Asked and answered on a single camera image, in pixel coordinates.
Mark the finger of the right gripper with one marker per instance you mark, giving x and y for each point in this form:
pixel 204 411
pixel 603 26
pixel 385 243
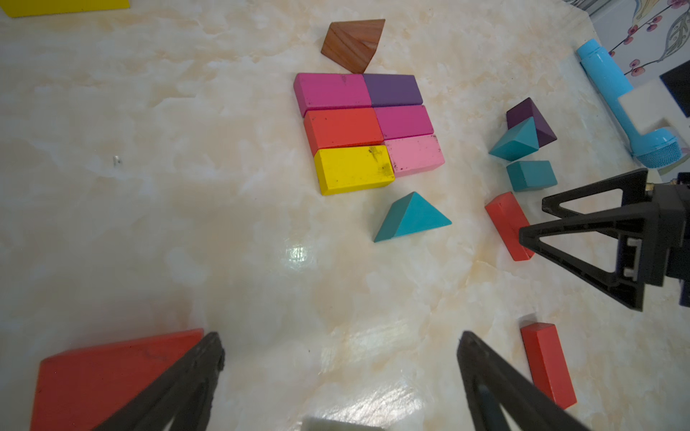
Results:
pixel 631 184
pixel 611 250

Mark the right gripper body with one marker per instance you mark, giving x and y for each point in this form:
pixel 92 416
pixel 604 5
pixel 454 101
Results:
pixel 670 252

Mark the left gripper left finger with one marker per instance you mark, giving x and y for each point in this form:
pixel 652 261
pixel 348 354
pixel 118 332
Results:
pixel 181 397

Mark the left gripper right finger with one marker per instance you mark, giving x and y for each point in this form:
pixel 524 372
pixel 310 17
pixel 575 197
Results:
pixel 494 388

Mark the red block front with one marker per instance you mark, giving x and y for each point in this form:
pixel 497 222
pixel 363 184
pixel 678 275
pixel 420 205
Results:
pixel 548 367

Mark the red block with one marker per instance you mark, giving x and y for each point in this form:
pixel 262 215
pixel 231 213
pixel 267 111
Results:
pixel 342 128
pixel 80 388
pixel 548 367
pixel 508 218

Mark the pink rectangular block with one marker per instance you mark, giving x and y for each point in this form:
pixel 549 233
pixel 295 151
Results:
pixel 414 155

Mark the magenta block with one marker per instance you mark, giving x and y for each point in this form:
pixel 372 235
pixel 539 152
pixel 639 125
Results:
pixel 317 92
pixel 404 121

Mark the yellow block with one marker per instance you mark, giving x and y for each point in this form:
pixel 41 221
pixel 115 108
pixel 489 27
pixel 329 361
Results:
pixel 27 8
pixel 349 169

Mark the purple rectangular block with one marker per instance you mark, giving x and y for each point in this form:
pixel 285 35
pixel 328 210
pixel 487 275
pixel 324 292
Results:
pixel 393 90

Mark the brown triangle block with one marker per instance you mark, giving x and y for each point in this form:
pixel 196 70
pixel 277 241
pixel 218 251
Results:
pixel 353 44

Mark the light blue cylinder toy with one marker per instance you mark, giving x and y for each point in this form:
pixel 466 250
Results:
pixel 646 128

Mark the teal rectangular block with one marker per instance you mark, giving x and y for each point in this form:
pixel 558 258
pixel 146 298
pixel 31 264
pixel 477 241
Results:
pixel 531 175

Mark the teal triangle block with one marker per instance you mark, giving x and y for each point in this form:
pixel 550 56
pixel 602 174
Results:
pixel 517 142

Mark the purple triangle block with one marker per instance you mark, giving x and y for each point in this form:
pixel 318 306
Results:
pixel 528 109

